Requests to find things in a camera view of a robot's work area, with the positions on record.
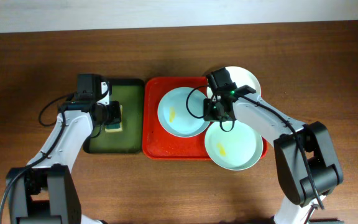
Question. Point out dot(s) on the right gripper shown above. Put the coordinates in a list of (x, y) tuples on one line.
[(207, 116)]

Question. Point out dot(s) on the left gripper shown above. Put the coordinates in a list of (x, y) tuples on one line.
[(114, 112)]

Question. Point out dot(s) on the yellow green sponge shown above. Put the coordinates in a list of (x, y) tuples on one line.
[(115, 124)]

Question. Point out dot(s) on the light blue plate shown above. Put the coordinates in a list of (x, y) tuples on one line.
[(173, 112)]

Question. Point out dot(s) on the light green plate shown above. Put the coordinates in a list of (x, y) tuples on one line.
[(233, 146)]

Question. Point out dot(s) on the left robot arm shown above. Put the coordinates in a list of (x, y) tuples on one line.
[(43, 191)]

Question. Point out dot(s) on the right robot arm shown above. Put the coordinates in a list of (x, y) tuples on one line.
[(308, 169)]

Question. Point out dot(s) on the dark green tray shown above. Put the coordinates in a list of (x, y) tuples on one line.
[(130, 94)]

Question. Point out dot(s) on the red plastic tray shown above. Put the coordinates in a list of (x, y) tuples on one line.
[(156, 142)]

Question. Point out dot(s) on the white plate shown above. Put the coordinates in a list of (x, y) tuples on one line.
[(241, 77)]

